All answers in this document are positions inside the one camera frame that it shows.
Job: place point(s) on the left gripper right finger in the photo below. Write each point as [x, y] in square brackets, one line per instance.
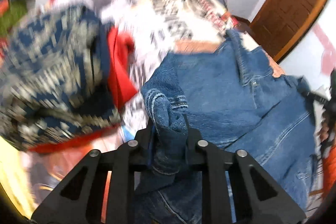
[205, 157]

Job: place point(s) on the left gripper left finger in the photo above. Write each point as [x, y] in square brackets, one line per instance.
[133, 156]

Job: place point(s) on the blue denim jacket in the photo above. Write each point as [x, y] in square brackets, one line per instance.
[233, 99]

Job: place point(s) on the orange sleeve forearm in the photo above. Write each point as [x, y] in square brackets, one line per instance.
[329, 171]

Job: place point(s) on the red garment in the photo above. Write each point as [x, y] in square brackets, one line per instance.
[120, 45]

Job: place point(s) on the navy patterned sweater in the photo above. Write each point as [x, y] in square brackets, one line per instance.
[54, 79]

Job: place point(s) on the yellow garment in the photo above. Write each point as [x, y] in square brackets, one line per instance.
[14, 179]

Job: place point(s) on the printed newspaper bed cover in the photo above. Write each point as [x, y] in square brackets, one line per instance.
[157, 27]

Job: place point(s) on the wooden wardrobe frame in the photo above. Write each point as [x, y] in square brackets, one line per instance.
[279, 24]

